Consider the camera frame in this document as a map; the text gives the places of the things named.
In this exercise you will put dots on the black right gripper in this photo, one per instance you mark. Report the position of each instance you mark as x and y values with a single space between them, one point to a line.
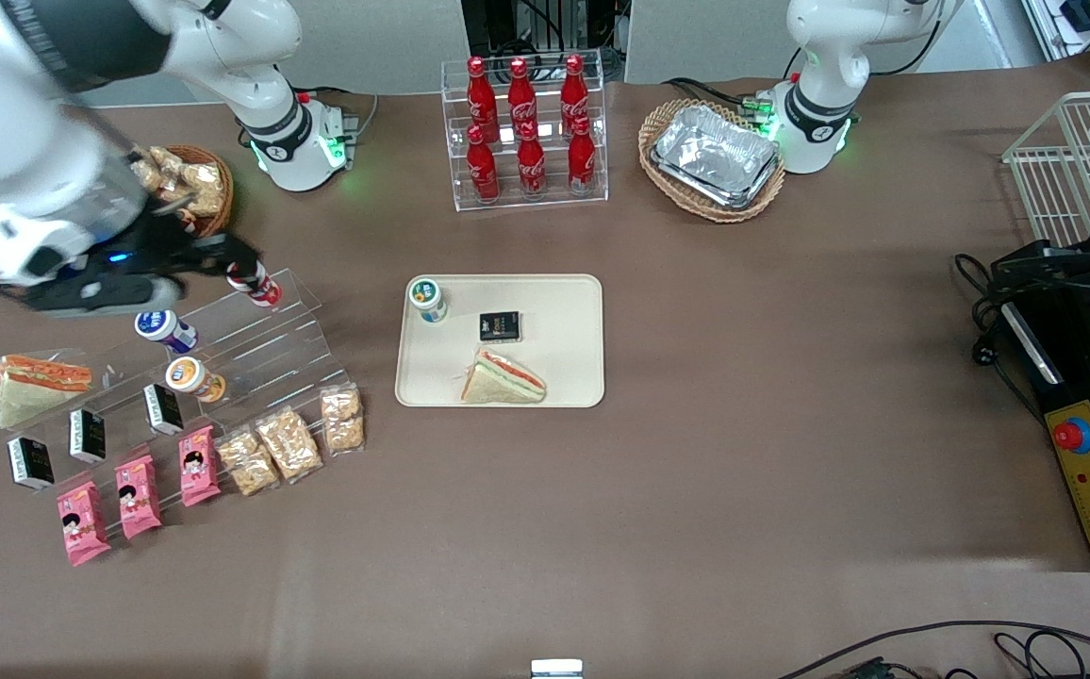
171 251

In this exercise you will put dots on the green lid gum bottle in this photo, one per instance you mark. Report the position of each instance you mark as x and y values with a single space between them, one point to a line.
428 300

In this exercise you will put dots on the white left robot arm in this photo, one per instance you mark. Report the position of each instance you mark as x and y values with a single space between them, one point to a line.
823 66

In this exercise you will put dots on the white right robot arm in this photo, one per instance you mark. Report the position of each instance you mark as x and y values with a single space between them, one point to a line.
26 151

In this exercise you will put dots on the red lid gum bottle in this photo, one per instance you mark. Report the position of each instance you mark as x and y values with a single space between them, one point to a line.
264 290

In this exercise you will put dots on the blue lid gum bottle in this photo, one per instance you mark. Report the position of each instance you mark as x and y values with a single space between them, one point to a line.
166 330

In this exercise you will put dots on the orange lid gum bottle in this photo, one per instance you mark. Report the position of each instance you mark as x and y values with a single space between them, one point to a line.
191 377

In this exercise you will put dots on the beige plastic tray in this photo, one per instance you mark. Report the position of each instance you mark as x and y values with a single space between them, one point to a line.
554 311

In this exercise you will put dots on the aluminium foil tray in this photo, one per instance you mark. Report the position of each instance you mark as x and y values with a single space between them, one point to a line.
715 156

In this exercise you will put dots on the dark brown wicker basket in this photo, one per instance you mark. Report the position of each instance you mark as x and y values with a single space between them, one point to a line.
227 193

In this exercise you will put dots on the clear bag of puffed snack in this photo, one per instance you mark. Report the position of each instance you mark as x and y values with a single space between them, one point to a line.
171 160
204 189
144 174

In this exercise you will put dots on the clear acrylic stepped stand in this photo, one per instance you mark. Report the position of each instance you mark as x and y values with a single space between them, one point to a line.
295 339

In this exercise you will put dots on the small black snack box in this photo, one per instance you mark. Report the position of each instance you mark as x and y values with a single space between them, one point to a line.
88 436
31 462
500 326
164 409

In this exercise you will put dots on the red emergency stop button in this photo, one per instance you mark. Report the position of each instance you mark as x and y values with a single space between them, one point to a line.
1071 435

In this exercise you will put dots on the clear bag brown crisp snack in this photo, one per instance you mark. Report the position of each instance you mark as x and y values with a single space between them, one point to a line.
248 462
289 443
343 421

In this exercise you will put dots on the pink snack pack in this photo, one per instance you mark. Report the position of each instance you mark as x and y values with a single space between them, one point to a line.
139 497
83 523
199 466

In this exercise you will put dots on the wrapped triangle sandwich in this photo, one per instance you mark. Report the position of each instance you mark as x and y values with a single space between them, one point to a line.
503 379
31 391

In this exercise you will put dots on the red cola bottle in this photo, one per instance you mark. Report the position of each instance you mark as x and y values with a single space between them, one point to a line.
483 170
574 92
582 162
531 168
520 94
480 94

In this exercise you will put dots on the clear acrylic bottle rack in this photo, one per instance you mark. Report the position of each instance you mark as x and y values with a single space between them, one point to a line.
526 200

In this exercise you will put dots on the black equipment cabinet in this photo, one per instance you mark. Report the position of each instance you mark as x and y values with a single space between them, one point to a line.
507 24

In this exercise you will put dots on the light wicker basket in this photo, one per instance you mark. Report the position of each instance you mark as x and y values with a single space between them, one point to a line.
663 118

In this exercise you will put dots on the small white box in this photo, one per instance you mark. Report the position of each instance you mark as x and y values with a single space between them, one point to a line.
556 670

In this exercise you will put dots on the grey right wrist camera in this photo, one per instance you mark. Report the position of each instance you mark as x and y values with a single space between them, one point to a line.
102 294

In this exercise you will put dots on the aluminium frame rack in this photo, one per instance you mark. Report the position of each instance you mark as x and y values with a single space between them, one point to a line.
1087 19

